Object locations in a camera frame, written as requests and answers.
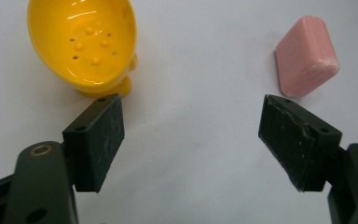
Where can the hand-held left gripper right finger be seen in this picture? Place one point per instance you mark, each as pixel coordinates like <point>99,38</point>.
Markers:
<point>295,140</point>

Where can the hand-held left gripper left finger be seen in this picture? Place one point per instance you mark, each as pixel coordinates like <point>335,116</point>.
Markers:
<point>90,146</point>

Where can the pink soap bar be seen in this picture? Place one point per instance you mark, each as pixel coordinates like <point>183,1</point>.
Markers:
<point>304,59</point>

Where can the yellow soap dish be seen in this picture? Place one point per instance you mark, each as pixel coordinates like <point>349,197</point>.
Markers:
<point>84,43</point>

